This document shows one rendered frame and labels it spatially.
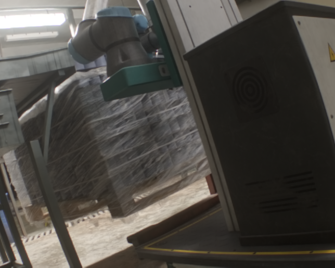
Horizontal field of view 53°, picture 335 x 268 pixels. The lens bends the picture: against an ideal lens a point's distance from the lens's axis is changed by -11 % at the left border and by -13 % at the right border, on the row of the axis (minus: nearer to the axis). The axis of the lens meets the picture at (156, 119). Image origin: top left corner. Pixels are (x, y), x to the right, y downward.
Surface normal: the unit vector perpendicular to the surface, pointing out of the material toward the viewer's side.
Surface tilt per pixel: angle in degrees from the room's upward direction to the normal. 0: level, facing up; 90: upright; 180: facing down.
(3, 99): 90
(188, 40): 90
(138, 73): 90
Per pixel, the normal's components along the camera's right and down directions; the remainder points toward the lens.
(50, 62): 0.45, -0.21
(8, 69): 0.67, -0.26
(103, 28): -0.59, 0.13
